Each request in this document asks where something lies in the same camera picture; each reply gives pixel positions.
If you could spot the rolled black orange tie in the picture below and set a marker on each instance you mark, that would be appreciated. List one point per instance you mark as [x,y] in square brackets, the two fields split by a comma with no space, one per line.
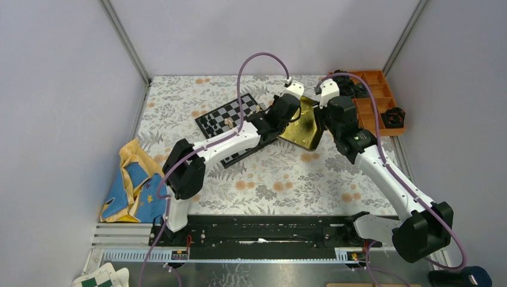
[393,118]

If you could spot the blue yellow cloth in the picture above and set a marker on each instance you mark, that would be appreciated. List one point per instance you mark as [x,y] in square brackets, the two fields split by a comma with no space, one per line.
[132,197]

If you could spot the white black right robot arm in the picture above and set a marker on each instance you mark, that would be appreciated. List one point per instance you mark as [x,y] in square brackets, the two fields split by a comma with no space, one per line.
[423,226]

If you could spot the green white checker card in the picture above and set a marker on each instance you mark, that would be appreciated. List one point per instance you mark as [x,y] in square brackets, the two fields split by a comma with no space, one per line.
[104,276]

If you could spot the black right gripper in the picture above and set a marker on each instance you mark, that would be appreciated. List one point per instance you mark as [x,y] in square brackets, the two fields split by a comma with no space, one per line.
[320,110]

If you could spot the orange wooden divider tray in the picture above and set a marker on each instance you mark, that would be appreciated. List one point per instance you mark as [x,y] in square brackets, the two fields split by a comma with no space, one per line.
[369,113]

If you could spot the rolled green floral tie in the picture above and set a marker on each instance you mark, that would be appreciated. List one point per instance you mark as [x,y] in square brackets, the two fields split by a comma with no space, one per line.
[361,91]

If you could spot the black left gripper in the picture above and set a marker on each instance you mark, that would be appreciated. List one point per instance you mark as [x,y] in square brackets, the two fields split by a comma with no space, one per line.
[272,101]

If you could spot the gold tin box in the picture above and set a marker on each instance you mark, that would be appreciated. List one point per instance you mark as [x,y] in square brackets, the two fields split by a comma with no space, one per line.
[304,132]

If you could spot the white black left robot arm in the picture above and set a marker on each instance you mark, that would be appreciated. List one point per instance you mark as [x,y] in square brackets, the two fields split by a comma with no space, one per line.
[184,170]

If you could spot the dark blue cylinder bottle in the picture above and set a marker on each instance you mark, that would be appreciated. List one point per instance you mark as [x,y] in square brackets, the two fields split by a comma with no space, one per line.
[472,276]

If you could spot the rolled dark floral tie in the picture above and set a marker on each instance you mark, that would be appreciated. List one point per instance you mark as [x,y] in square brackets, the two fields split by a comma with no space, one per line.
[347,88]

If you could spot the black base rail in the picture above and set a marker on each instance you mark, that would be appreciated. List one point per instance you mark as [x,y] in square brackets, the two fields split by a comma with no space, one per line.
[264,237]

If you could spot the floral table mat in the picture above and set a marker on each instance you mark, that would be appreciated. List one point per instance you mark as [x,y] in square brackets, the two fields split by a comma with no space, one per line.
[280,179]

